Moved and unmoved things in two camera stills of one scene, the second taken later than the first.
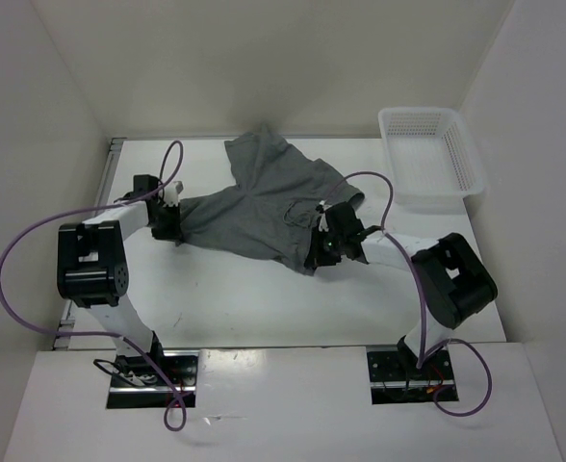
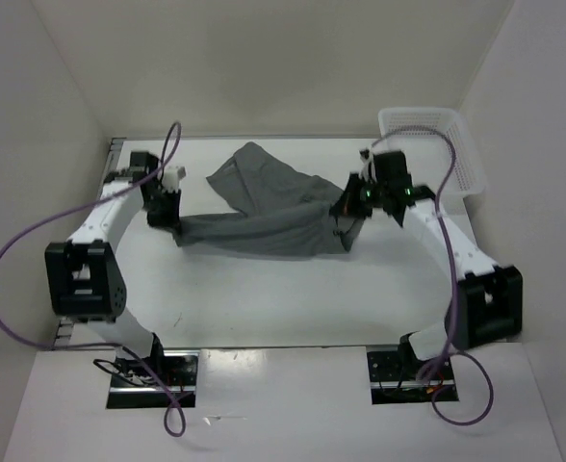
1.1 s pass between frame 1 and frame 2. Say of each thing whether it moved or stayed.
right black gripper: moved
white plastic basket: stayed
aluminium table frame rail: stayed
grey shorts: moved
